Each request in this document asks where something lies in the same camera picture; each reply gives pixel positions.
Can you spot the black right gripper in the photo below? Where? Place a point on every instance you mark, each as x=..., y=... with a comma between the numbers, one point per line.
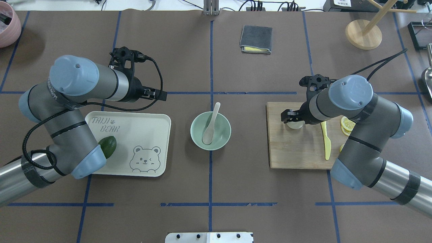
x=304, y=115

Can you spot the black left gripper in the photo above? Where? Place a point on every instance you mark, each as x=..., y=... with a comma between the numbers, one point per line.
x=135, y=88

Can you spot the white steamed bun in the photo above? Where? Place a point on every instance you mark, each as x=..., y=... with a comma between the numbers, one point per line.
x=295, y=125

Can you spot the white ceramic soup spoon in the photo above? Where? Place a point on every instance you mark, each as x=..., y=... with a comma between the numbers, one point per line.
x=208, y=134

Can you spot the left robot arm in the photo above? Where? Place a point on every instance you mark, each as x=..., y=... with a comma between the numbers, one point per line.
x=61, y=143

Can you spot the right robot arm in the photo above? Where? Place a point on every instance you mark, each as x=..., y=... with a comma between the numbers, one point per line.
x=376, y=121

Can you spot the light green bowl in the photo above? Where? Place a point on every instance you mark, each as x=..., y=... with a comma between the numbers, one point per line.
x=222, y=131

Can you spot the pink bowl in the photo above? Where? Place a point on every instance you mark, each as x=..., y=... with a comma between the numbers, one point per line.
x=9, y=33

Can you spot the wooden cutting board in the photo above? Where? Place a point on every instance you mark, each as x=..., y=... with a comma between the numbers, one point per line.
x=300, y=148

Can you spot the yellow plastic knife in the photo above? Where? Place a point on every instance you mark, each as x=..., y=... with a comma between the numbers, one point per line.
x=326, y=140

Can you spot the cream bear serving tray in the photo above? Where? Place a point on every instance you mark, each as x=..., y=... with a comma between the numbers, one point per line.
x=142, y=142

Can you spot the upper top lemon slice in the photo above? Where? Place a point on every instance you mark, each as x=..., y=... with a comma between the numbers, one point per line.
x=347, y=124

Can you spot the lower stacked lemon slice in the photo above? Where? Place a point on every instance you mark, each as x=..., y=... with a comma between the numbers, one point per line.
x=345, y=131

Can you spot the green avocado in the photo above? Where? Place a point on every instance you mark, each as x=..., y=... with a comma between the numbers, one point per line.
x=108, y=146

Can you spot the folded grey yellow cloth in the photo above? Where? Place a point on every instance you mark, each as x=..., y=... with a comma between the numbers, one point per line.
x=256, y=39

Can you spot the wooden mug tree stand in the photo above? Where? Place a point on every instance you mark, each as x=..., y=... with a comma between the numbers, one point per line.
x=365, y=34

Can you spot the metal scoop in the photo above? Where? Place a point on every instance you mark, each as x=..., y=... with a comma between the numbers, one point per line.
x=427, y=73

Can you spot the black tray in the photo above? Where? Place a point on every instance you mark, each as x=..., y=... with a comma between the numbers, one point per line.
x=420, y=35

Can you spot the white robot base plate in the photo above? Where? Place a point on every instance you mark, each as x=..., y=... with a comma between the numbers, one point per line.
x=210, y=237

